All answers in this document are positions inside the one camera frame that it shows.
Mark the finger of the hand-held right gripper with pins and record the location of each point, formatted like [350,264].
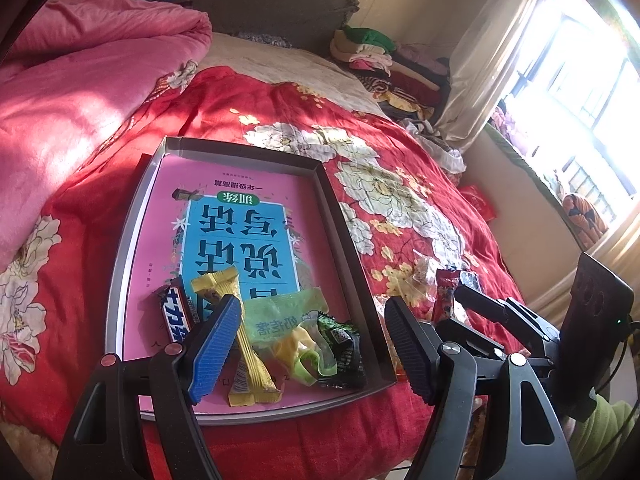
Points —
[480,297]
[485,347]

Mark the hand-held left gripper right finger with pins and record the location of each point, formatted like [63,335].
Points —
[407,345]

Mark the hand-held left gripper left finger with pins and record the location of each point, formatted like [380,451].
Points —
[215,355]

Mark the dark blue cookie packet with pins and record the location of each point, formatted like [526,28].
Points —
[470,280]

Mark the red white snack packet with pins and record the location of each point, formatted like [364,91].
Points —
[445,295]

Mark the yellow gold snack packet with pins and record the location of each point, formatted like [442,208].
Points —
[250,360]

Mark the brown chocolate bar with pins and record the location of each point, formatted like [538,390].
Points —
[172,315]

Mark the clear plastic snack packet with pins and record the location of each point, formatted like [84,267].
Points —
[425,275]

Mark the dark green snack packet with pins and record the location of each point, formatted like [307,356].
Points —
[345,355]

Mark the light green snack packet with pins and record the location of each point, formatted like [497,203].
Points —
[285,320]

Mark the grey shallow box pink bottom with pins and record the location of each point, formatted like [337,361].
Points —
[165,220]

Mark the person's right forearm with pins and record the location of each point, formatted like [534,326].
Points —
[605,440]

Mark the red plastic bag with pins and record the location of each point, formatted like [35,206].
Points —
[477,202]

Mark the orange black patterned cushion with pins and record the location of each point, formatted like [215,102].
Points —
[585,217]

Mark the red floral bedspread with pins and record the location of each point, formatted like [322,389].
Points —
[300,440]

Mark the white crumpled cloth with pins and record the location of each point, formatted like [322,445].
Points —
[442,152]

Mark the window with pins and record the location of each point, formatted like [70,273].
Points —
[585,85]

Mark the pile of folded clothes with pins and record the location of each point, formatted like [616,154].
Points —
[400,70]

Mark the cream curtain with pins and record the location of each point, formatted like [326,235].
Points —
[495,50]

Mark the pink quilt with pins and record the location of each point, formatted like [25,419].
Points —
[75,110]

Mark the beige bed sheet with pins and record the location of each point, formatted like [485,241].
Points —
[280,65]

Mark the dark patterned pillow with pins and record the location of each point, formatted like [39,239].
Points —
[262,39]

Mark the grey padded headboard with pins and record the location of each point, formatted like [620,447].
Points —
[275,10]

